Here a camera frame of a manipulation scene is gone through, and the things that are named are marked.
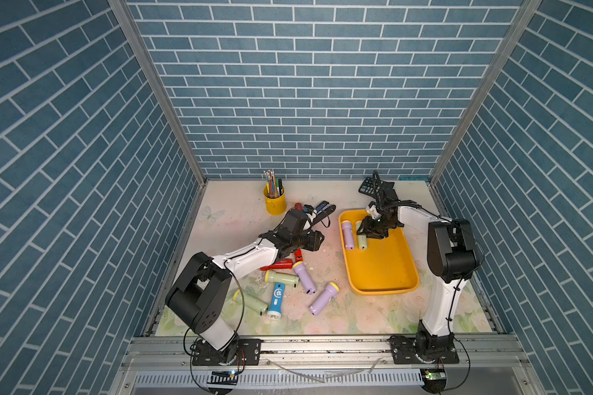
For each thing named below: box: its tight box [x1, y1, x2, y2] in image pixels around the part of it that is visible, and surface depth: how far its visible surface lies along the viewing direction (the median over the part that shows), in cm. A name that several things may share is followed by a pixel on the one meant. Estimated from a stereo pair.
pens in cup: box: [263, 169, 285, 199], surface depth 104 cm
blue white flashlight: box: [266, 282, 286, 320], surface depth 84 cm
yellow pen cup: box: [263, 185, 287, 216], surface depth 104 cm
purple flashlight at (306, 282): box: [292, 260, 317, 296], surface depth 88 cm
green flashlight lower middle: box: [264, 269, 300, 289], surface depth 88 cm
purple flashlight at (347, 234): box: [341, 219, 355, 251], surface depth 100 cm
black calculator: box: [358, 176, 382, 200], surface depth 119 cm
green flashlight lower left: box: [232, 288, 270, 316], surface depth 82 cm
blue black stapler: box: [311, 200, 337, 224], surface depth 110 cm
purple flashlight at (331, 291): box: [309, 281, 341, 316], surface depth 84 cm
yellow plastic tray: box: [339, 209, 421, 296], surface depth 96 cm
